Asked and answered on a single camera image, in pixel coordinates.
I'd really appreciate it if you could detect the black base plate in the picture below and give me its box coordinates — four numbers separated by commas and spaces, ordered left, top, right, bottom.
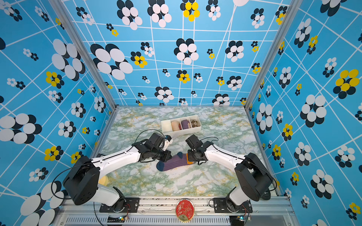
212, 198, 253, 214
99, 197, 140, 213

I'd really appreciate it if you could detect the white divided organizer tray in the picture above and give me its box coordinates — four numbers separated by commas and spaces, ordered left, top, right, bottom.
161, 115, 202, 138

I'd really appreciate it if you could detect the purple rolled sock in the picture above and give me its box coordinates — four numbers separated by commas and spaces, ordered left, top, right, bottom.
181, 120, 191, 130

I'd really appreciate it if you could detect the green circuit board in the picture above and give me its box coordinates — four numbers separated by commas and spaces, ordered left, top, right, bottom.
107, 216, 128, 223
230, 216, 245, 225

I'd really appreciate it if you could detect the left green circuit board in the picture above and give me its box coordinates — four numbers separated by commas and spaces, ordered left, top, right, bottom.
107, 216, 128, 223

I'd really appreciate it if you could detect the right green circuit board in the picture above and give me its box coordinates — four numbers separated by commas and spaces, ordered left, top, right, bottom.
230, 216, 245, 225

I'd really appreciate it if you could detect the red round badge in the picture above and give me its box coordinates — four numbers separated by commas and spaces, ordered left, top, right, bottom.
175, 199, 195, 223

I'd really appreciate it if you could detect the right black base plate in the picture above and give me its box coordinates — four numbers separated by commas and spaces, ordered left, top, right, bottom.
212, 198, 253, 214

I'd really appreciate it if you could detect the yellow round sponge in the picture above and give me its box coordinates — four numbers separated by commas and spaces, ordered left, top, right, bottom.
98, 175, 109, 186

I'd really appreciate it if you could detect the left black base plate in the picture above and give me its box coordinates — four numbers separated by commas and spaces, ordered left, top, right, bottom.
99, 197, 140, 213

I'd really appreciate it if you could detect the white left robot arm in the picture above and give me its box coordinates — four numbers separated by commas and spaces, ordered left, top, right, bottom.
63, 133, 173, 212

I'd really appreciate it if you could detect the aluminium front rail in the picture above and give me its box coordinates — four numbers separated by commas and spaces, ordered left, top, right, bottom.
53, 196, 300, 226

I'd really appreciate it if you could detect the black computer mouse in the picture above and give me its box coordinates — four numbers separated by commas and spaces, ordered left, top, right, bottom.
261, 190, 271, 200

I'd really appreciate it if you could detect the purple striped sock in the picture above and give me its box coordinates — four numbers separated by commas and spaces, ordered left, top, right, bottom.
156, 152, 194, 171

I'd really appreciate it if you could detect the pink rolled sock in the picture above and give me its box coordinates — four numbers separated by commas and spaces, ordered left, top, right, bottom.
171, 121, 182, 131

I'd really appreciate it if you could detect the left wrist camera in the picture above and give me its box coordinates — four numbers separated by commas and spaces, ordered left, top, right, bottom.
163, 135, 173, 150

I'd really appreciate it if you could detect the brown patterned rolled sock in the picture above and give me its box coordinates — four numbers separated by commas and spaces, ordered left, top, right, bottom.
190, 119, 200, 128

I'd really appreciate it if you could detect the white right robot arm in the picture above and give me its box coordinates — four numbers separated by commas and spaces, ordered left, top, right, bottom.
186, 135, 274, 213

